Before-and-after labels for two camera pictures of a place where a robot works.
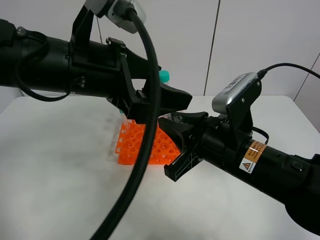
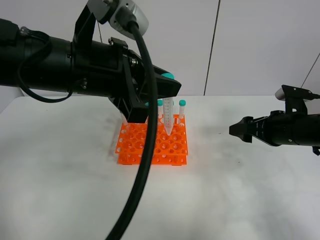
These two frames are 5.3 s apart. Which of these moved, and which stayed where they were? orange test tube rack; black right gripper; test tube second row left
Moved: black right gripper
Stayed: test tube second row left; orange test tube rack
